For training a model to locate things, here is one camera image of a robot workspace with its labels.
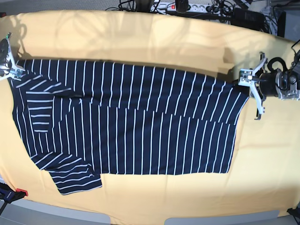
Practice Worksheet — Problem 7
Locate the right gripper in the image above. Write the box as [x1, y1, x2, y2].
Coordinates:
[0, 32, 24, 81]

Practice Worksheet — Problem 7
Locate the navy white striped T-shirt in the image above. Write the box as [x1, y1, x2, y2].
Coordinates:
[9, 59, 248, 195]

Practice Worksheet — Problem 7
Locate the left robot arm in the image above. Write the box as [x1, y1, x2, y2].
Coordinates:
[252, 40, 300, 120]

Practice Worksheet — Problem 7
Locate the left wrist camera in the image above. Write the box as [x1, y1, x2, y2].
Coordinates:
[238, 69, 253, 87]

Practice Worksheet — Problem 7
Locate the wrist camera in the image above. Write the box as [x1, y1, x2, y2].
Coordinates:
[10, 69, 25, 81]
[238, 69, 253, 87]

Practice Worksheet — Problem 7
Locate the blue red clamp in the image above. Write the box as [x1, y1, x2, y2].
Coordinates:
[0, 183, 28, 203]

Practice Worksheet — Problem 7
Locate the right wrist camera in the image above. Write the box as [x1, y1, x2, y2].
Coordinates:
[10, 69, 25, 81]

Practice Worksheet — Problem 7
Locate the black camera stand pole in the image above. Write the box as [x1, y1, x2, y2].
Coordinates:
[135, 0, 154, 13]

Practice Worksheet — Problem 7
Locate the black power adapter box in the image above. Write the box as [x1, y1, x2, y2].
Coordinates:
[231, 8, 265, 30]

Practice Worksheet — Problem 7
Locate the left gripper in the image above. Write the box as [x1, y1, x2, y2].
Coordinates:
[249, 52, 300, 120]

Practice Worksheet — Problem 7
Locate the white power strip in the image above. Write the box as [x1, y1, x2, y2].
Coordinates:
[150, 2, 211, 14]

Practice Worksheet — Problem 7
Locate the black clamp right corner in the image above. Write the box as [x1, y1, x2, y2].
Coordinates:
[287, 207, 300, 225]

